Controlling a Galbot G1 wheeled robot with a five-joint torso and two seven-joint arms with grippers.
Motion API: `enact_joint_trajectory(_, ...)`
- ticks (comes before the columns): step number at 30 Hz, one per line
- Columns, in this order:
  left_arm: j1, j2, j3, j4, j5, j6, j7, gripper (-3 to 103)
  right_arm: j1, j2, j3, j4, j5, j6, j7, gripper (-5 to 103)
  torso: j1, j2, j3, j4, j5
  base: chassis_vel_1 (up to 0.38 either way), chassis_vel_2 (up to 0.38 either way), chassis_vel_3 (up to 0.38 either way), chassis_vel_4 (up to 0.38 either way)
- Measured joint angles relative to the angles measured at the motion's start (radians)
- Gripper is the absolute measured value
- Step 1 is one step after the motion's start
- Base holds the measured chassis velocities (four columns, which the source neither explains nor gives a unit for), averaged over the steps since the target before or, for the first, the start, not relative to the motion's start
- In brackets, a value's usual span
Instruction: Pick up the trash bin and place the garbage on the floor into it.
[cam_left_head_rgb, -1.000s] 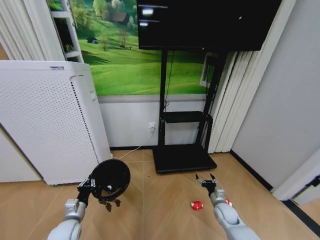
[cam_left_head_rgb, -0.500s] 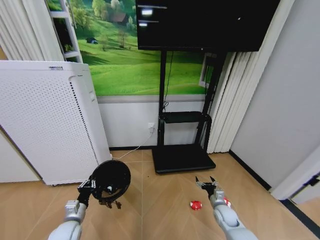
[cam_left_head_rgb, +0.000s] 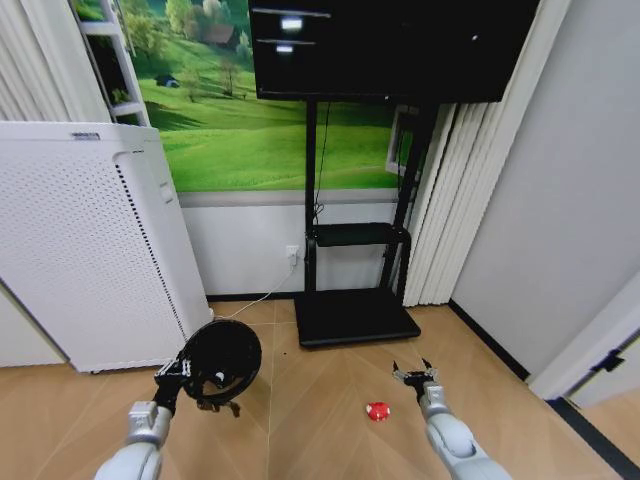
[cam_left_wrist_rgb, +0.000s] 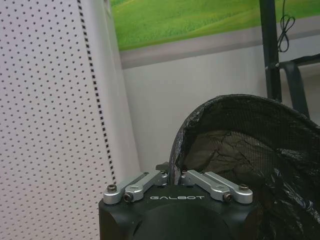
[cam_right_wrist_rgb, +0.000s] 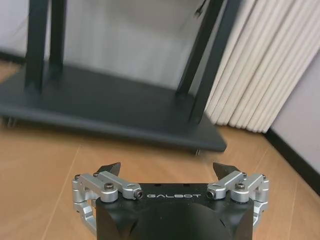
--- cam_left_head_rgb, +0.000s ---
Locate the green landscape wall mural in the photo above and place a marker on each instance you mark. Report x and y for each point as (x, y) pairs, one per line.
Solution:
(225, 130)

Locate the black round trash bin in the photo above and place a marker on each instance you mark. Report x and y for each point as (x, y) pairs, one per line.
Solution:
(240, 350)

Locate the white perforated air purifier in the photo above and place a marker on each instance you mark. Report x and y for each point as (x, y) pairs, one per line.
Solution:
(85, 240)

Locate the white wall outlet with plug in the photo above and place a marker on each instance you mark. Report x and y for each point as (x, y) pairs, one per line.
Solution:
(293, 254)

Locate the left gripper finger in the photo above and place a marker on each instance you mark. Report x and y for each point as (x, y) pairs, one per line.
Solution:
(175, 369)
(214, 384)

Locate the black television screen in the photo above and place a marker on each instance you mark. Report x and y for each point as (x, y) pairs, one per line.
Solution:
(390, 45)

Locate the white ladder shelf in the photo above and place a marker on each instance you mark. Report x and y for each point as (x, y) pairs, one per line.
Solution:
(117, 60)

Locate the black door hinge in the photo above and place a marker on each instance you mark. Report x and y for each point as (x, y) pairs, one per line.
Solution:
(608, 361)

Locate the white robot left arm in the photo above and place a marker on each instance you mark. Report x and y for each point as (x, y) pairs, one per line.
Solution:
(135, 450)

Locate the white door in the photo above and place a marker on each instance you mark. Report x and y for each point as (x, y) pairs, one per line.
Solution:
(595, 350)

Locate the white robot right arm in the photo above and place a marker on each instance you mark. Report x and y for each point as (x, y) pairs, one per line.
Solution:
(452, 440)

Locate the white pleated curtain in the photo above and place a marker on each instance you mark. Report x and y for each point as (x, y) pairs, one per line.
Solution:
(450, 200)
(35, 55)

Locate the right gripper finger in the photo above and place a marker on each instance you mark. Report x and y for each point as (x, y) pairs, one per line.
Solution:
(430, 369)
(398, 373)

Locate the black television floor stand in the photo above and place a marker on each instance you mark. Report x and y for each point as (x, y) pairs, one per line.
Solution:
(355, 315)

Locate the red crumpled trash piece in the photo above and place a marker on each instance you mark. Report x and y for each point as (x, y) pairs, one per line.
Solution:
(378, 411)

